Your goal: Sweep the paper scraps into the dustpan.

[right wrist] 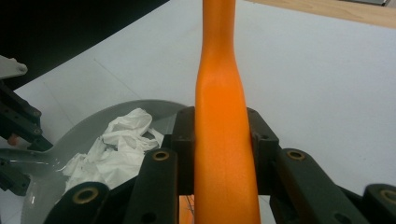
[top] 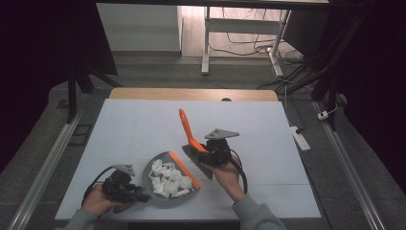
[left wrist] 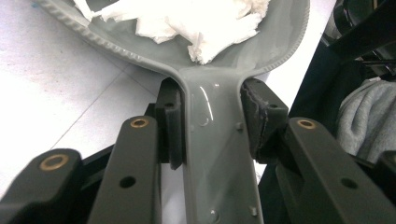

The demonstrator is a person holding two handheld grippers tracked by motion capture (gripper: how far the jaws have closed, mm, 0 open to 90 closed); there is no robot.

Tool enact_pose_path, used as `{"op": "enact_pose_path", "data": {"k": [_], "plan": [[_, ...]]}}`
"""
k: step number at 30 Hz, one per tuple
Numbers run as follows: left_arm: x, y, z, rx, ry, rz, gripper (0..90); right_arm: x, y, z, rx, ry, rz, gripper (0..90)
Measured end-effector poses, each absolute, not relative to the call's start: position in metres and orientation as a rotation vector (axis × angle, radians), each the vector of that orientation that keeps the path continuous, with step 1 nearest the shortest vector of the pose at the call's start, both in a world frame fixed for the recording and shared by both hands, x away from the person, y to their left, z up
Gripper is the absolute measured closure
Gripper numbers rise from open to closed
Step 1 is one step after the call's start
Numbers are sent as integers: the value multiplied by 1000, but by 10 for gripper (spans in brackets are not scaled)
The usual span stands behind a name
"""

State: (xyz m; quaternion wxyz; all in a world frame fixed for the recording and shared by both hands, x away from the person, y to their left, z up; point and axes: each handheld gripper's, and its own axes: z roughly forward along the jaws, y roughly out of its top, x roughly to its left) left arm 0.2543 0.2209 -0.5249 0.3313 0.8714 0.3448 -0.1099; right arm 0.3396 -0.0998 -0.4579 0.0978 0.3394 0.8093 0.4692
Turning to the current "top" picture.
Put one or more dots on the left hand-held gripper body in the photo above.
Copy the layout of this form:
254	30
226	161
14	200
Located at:
116	188

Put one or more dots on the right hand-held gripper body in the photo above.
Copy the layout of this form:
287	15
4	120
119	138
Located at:
218	151

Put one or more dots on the grey dustpan with orange edge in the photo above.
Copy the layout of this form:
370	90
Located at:
146	172

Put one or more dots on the pile of white paper scraps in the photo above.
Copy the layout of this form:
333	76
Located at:
169	180

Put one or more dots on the person's left hand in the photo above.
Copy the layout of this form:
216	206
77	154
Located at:
95	202

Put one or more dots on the person's right hand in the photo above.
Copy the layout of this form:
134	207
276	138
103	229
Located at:
230	179

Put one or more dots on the wooden table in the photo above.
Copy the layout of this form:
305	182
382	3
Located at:
178	94

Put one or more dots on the white power strip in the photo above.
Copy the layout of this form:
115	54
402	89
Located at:
301	139

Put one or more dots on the black metal stand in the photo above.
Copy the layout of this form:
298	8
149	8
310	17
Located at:
333	105
72	96

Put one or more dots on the small white adapter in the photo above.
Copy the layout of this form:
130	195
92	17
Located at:
323	115

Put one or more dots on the white cabinet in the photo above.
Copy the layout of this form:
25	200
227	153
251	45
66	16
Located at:
140	28

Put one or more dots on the dark curtain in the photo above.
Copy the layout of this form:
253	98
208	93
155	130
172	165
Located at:
32	64
383	64

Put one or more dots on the black rectangular floor frame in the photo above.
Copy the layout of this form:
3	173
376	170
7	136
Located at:
72	135

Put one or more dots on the aluminium rail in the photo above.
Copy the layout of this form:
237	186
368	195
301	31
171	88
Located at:
348	166
48	163

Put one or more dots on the white desk frame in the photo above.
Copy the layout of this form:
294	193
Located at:
242	26

